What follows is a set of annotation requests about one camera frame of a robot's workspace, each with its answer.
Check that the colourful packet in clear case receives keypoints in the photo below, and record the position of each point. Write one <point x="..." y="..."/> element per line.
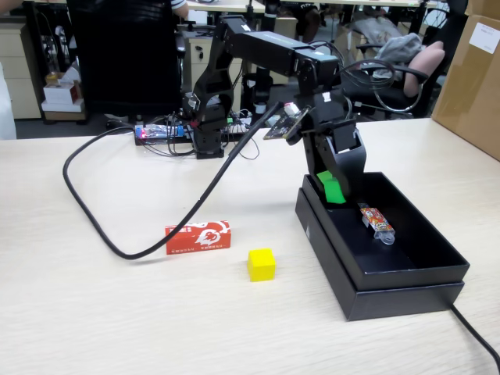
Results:
<point x="376" y="222"/>

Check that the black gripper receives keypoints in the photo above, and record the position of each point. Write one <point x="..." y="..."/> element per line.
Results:
<point x="328" y="113"/>

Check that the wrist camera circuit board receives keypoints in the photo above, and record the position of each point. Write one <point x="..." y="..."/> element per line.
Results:
<point x="283" y="127"/>

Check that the person in striped shirt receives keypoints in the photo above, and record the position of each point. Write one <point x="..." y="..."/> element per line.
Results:
<point x="179" y="7"/>

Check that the seated person in black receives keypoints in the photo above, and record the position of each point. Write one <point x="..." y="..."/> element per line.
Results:
<point x="308" y="19"/>

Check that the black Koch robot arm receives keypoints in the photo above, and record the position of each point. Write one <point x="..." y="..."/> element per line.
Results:
<point x="269" y="47"/>

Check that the orange printed carton box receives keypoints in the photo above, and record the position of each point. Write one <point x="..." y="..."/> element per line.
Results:
<point x="207" y="238"/>

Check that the white carton with brown print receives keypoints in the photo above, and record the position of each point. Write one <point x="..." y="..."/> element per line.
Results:
<point x="62" y="91"/>

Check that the flat white box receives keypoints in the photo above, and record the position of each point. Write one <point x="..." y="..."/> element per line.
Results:
<point x="62" y="107"/>

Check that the yellow cube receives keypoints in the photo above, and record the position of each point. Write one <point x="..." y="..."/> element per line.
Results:
<point x="261" y="265"/>

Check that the controller board with red light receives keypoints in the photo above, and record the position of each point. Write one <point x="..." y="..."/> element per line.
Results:
<point x="156" y="131"/>

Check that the grey cloth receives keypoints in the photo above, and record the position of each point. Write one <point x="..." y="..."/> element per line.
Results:
<point x="402" y="48"/>

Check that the black box tray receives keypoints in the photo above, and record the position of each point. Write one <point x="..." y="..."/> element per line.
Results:
<point x="394" y="258"/>

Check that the person in white shirt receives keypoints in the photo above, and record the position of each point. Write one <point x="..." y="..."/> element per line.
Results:
<point x="6" y="101"/>

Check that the black box lid base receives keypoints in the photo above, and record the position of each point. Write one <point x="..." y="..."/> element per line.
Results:
<point x="390" y="304"/>

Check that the pink cushion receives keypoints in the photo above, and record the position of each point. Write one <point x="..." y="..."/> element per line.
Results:
<point x="426" y="62"/>

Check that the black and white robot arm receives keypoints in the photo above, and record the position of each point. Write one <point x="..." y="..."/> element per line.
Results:
<point x="261" y="86"/>

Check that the large black monitor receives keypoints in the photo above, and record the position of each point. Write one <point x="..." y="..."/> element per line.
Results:
<point x="125" y="58"/>

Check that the beige drawer cabinet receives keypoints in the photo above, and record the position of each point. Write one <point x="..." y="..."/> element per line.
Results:
<point x="23" y="70"/>

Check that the black office chair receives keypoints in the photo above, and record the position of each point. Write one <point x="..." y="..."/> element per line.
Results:
<point x="390" y="97"/>

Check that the small brown cardboard box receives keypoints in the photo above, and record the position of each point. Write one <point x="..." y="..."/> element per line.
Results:
<point x="484" y="8"/>

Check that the green cube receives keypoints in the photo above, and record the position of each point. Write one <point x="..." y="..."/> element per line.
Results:
<point x="335" y="193"/>

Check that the white paper label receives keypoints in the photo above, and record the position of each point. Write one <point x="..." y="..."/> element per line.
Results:
<point x="484" y="37"/>

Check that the large brown cardboard box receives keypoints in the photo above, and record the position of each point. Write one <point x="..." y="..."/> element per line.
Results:
<point x="472" y="97"/>

